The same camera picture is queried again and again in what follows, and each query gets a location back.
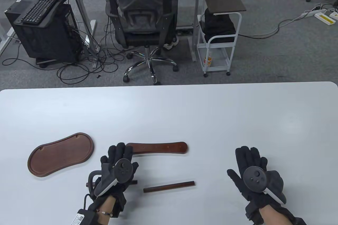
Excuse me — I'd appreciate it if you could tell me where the person's right hand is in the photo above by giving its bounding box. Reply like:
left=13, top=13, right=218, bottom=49
left=227, top=146, right=287, bottom=224

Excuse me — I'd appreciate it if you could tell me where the person's left hand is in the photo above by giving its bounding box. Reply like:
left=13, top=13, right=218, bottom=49
left=94, top=142, right=139, bottom=219

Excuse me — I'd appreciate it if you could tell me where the grey and white handheld controller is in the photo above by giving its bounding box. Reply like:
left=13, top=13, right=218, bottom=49
left=94, top=158, right=132, bottom=197
left=243, top=166, right=284, bottom=204

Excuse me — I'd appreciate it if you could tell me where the dark wooden key rack rod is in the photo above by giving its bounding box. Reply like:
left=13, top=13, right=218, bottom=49
left=85, top=180, right=138, bottom=187
left=143, top=181, right=195, bottom=193

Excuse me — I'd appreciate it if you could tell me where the wooden key rack hook bar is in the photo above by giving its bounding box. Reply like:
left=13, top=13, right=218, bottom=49
left=126, top=142, right=188, bottom=155

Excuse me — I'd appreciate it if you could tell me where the brown wooden key rack base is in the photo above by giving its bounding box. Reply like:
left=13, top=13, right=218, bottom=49
left=28, top=132, right=95, bottom=178

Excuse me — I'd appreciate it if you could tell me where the person's right forearm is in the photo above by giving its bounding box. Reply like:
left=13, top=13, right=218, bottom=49
left=257, top=205, right=307, bottom=225

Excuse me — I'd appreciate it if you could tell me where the person's left forearm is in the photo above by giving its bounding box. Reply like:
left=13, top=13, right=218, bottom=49
left=92, top=196, right=118, bottom=225

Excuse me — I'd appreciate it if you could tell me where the black mesh office chair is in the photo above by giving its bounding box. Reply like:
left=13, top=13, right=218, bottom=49
left=101, top=0, right=179, bottom=85

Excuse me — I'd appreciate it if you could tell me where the black computer tower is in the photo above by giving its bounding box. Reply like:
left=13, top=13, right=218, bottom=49
left=4, top=0, right=84, bottom=64

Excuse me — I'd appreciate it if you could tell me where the black bag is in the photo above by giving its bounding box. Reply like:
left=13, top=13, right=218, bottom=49
left=199, top=7, right=237, bottom=43

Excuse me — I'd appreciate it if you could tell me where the white power strip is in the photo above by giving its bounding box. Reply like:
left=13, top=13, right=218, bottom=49
left=301, top=9, right=327, bottom=20

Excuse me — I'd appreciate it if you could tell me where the black keyboard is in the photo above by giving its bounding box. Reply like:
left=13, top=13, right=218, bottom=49
left=21, top=0, right=59, bottom=24

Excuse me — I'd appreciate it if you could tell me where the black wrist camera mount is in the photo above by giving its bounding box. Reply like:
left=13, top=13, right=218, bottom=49
left=85, top=171, right=103, bottom=199

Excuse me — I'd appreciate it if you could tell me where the tangle of black cables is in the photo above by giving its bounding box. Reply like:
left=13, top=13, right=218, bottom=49
left=2, top=22, right=127, bottom=83

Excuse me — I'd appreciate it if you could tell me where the grey power cable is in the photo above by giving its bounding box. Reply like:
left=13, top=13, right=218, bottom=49
left=238, top=15, right=304, bottom=38

